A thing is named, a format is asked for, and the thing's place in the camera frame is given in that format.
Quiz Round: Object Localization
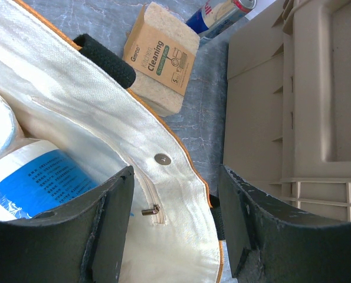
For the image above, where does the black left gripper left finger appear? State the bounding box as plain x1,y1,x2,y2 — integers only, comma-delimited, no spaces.
0,166,135,282

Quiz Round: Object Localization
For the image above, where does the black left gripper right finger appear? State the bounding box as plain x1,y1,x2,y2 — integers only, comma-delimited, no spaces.
218,166,351,282

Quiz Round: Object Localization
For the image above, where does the tan plastic toolbox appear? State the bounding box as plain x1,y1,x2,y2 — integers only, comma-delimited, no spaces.
223,1,351,222

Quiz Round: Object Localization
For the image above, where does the blue label paper roll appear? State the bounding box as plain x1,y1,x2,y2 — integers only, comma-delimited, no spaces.
0,140,97,221

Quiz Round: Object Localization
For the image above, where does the yellow canvas tote bag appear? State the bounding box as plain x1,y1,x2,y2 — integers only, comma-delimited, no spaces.
0,1,224,282

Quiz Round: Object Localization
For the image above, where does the brown cardboard box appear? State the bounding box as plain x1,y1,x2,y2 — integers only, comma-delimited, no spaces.
123,2,199,117

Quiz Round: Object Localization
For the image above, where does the red silver drink can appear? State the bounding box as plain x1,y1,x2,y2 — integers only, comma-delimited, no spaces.
186,0,257,42

